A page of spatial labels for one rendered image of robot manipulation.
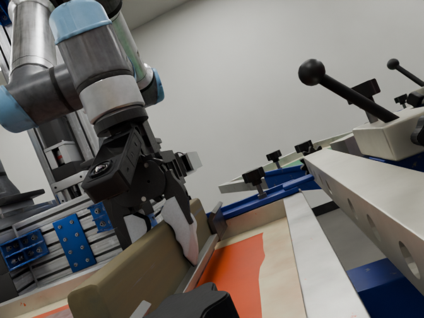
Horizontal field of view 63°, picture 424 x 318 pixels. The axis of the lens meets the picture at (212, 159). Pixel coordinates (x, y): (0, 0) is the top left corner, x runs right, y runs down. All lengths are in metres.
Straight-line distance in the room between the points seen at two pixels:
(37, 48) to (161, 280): 0.47
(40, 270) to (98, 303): 1.04
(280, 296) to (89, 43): 0.36
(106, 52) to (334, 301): 0.37
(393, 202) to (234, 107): 4.03
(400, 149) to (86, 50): 0.36
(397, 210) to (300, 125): 4.01
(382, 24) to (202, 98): 2.19
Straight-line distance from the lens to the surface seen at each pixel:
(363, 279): 0.45
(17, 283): 1.29
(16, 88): 0.60
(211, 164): 4.29
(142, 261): 0.35
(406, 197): 0.25
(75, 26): 0.48
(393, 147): 0.37
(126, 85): 0.45
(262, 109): 4.22
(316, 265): 0.33
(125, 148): 0.39
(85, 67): 0.46
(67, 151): 1.34
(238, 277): 0.48
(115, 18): 0.97
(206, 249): 0.51
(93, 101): 0.45
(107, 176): 0.35
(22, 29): 0.76
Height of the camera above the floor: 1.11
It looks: level
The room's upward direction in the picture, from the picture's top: 23 degrees counter-clockwise
